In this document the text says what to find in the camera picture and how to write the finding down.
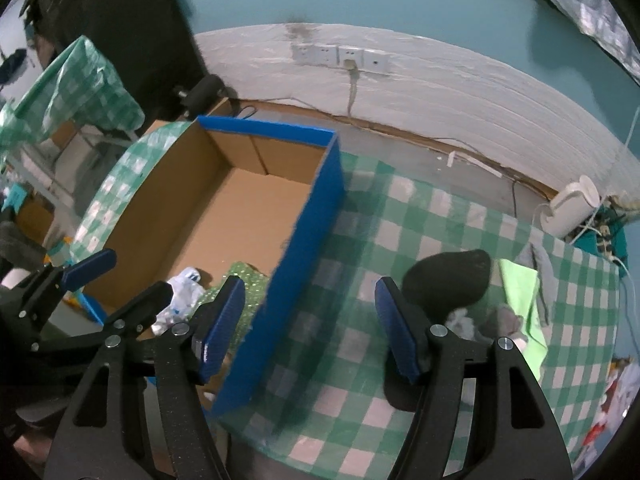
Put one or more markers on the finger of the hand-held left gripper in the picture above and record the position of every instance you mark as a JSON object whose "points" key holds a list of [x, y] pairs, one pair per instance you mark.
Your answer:
{"points": [[90, 266], [145, 302]]}

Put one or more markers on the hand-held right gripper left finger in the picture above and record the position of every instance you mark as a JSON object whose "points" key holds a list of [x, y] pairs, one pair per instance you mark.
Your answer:
{"points": [[222, 320]]}

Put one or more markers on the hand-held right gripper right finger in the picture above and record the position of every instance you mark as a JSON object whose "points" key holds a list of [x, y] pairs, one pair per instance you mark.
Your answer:
{"points": [[397, 330]]}

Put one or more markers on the white plastic bag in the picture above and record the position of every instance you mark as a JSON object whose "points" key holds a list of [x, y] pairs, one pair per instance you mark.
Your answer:
{"points": [[182, 295]]}

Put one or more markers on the black sock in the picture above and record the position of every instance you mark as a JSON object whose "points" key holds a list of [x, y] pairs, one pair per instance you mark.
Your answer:
{"points": [[450, 275]]}

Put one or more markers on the grey and white sock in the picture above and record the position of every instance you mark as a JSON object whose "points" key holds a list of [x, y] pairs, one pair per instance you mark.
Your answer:
{"points": [[507, 322]]}

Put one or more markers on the blue cardboard box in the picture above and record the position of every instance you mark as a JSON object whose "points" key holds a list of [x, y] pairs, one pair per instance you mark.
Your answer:
{"points": [[300, 240]]}

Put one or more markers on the light green cloth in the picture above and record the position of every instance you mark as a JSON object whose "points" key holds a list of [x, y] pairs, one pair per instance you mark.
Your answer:
{"points": [[522, 290]]}

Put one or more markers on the brown cardboard carton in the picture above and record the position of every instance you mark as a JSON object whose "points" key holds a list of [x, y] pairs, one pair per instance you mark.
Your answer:
{"points": [[35, 222]]}

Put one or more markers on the green checked tablecloth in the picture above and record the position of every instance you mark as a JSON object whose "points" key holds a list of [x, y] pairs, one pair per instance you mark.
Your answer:
{"points": [[400, 210]]}

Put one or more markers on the green checked plastic sheet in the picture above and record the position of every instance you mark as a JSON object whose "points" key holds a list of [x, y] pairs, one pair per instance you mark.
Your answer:
{"points": [[80, 90]]}

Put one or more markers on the white electric kettle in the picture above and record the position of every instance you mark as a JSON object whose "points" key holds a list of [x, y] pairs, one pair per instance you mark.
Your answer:
{"points": [[570, 205]]}

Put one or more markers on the red white printed cloth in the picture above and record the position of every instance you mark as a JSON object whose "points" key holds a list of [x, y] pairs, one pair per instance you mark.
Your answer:
{"points": [[607, 410]]}

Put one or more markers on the dark cabinet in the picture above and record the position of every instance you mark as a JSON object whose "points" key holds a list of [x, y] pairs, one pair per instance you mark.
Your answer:
{"points": [[125, 20]]}

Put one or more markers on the black clamp mount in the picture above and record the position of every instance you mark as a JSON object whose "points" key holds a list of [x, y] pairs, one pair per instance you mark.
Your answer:
{"points": [[200, 92]]}

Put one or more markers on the white wall socket row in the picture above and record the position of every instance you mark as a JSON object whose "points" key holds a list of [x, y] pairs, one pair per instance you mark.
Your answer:
{"points": [[325, 53]]}

